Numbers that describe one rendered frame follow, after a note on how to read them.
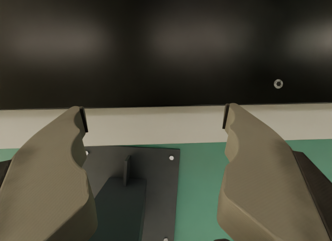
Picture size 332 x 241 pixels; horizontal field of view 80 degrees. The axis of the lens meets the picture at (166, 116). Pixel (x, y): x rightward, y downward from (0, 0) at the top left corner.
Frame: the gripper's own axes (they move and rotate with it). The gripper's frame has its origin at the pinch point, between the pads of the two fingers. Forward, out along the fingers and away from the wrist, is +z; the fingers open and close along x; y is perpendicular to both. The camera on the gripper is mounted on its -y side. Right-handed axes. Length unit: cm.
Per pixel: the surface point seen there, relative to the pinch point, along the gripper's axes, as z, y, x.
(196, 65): 8.2, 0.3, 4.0
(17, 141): 6.5, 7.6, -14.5
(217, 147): 63, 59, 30
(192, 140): 6.3, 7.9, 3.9
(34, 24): 10.2, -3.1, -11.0
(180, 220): 45, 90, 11
